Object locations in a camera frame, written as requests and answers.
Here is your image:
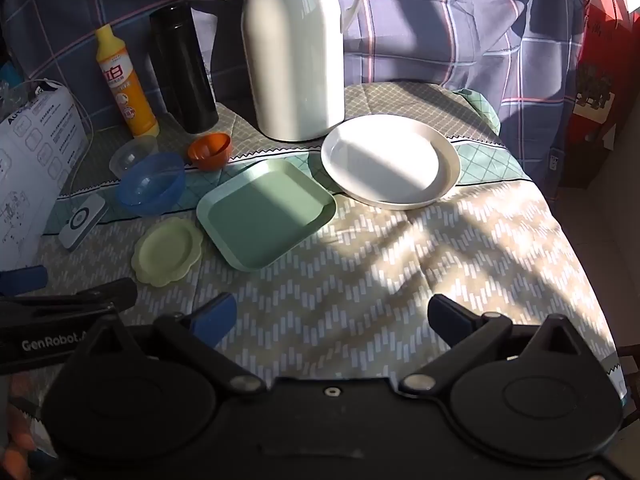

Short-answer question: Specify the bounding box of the beige patterned quilt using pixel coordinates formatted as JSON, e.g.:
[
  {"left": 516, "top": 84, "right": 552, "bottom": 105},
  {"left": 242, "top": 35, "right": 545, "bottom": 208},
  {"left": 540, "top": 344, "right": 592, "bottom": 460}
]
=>
[{"left": 39, "top": 80, "right": 627, "bottom": 411}]

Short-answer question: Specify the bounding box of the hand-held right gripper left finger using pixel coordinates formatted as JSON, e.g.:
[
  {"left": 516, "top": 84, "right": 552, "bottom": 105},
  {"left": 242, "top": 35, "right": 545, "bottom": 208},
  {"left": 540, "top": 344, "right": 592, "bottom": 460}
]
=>
[{"left": 75, "top": 292, "right": 267, "bottom": 396}]

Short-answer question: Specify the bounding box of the white round plate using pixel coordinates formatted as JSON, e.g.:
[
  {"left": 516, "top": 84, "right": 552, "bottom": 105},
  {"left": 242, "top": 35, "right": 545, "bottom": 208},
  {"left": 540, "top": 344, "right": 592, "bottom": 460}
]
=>
[{"left": 320, "top": 114, "right": 461, "bottom": 211}]

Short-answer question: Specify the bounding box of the person's left hand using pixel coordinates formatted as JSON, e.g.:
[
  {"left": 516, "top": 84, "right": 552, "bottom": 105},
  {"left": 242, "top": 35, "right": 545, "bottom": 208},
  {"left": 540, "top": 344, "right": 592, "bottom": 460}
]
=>
[{"left": 0, "top": 375, "right": 45, "bottom": 480}]

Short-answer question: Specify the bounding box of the black thermos bottle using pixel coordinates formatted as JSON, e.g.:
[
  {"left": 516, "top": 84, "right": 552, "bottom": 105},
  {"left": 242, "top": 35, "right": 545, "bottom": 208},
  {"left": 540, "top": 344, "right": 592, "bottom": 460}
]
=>
[{"left": 149, "top": 3, "right": 220, "bottom": 135}]

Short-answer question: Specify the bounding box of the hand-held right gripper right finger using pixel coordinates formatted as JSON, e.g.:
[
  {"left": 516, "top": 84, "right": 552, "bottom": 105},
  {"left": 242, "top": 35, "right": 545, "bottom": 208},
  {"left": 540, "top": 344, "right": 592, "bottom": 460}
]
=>
[{"left": 399, "top": 293, "right": 599, "bottom": 394}]

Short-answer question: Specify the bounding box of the red gift bag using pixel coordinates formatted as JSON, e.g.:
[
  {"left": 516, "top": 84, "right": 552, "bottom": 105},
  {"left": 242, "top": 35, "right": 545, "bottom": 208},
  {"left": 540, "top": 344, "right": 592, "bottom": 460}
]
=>
[{"left": 559, "top": 0, "right": 640, "bottom": 191}]

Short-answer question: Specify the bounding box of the clear plastic bowl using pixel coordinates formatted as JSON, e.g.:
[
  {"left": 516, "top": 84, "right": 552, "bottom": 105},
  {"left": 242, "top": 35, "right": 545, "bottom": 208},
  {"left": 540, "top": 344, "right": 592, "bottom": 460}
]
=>
[{"left": 109, "top": 134, "right": 159, "bottom": 179}]

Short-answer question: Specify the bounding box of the white wireless charger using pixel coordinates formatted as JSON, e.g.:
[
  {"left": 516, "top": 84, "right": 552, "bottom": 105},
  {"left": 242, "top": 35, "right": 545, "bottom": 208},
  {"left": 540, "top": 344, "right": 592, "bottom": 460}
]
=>
[{"left": 58, "top": 194, "right": 108, "bottom": 252}]

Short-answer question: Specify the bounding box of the white cardboard box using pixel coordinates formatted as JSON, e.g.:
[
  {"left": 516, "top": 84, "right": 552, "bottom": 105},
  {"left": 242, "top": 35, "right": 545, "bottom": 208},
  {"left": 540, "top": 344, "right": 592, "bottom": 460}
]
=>
[{"left": 0, "top": 78, "right": 94, "bottom": 272}]

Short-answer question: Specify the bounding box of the white thermos jug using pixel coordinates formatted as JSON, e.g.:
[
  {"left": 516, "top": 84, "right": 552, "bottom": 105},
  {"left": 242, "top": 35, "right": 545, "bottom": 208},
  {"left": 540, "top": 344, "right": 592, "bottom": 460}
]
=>
[{"left": 241, "top": 0, "right": 370, "bottom": 142}]

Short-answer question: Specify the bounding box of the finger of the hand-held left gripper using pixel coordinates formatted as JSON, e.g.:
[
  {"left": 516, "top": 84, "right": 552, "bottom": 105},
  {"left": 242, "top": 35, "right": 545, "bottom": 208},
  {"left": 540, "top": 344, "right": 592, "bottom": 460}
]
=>
[
  {"left": 0, "top": 265, "right": 49, "bottom": 297},
  {"left": 0, "top": 277, "right": 139, "bottom": 319}
]

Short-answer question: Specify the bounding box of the yellow flower-shaped plate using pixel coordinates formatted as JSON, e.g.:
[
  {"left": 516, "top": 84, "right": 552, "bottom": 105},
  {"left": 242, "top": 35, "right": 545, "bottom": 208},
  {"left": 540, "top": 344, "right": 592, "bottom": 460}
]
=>
[{"left": 131, "top": 218, "right": 203, "bottom": 288}]

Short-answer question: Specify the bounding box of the green square plate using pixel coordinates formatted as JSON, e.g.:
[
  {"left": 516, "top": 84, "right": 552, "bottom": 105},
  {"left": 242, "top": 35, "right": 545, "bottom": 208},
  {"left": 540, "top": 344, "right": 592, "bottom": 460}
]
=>
[{"left": 196, "top": 158, "right": 338, "bottom": 272}]

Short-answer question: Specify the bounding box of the orange plastic bowl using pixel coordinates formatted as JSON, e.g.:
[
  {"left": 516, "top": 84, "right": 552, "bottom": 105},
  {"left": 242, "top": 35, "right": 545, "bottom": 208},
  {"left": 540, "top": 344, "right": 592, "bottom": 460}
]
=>
[{"left": 188, "top": 132, "right": 232, "bottom": 171}]

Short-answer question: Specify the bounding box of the yellow detergent bottle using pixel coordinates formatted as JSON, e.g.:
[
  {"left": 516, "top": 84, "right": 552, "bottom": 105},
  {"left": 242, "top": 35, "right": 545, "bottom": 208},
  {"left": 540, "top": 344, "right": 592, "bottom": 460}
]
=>
[{"left": 95, "top": 25, "right": 160, "bottom": 139}]

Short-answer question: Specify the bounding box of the blue plastic bowl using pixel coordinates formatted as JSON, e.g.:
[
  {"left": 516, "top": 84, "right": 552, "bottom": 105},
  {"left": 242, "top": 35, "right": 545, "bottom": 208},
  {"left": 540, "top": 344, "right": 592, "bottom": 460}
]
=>
[{"left": 116, "top": 152, "right": 186, "bottom": 207}]

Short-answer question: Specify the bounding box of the plaid bed sheet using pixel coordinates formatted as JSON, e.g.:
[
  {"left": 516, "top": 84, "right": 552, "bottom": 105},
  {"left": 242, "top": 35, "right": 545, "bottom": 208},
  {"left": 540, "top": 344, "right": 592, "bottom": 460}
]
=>
[{"left": 0, "top": 0, "right": 587, "bottom": 202}]

